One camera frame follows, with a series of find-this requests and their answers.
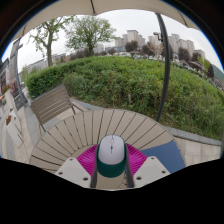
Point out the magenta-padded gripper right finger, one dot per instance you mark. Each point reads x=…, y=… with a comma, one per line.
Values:
x=151, y=168

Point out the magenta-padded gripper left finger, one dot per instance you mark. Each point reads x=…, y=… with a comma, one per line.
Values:
x=71, y=170

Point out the white and teal computer mouse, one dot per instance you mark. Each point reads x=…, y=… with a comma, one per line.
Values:
x=111, y=150

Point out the blue mouse pad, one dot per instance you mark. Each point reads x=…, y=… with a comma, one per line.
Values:
x=168, y=155

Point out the grey slatted wooden chair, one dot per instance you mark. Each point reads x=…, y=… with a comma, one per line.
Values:
x=50, y=103

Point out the dark curved parasol pole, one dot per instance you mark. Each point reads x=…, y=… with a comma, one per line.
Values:
x=165, y=76

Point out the green hedge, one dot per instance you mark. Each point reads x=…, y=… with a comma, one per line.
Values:
x=116, y=80

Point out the tall grey sign pillar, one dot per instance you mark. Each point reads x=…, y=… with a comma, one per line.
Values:
x=14, y=70

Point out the thin sparse tree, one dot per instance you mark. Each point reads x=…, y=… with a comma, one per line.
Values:
x=49, y=50

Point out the far apartment buildings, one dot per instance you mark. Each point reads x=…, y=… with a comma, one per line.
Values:
x=132, y=36

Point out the round leafy tree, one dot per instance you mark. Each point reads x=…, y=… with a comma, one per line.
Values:
x=88, y=31

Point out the beige parasol canopy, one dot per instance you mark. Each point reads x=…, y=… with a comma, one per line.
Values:
x=66, y=8

